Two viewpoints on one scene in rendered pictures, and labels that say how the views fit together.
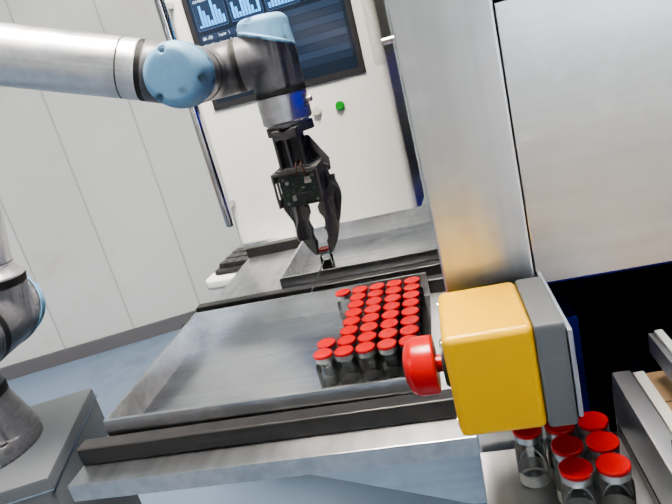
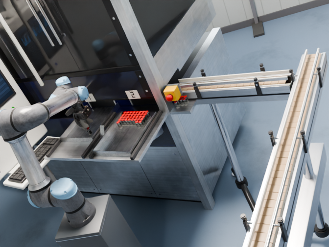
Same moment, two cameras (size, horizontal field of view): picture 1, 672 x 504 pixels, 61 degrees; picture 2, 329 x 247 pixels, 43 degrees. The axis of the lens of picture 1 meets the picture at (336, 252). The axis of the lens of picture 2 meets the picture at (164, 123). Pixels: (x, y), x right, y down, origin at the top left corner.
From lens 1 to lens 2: 2.12 m
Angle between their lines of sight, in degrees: 59
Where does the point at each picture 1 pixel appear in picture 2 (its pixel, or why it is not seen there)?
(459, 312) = (169, 89)
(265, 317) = (103, 141)
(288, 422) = (150, 128)
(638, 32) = (161, 56)
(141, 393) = (120, 153)
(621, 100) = (163, 62)
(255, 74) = not seen: hidden behind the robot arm
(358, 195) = (30, 135)
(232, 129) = not seen: outside the picture
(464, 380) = (176, 93)
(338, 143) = not seen: hidden behind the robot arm
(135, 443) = (137, 148)
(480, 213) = (159, 81)
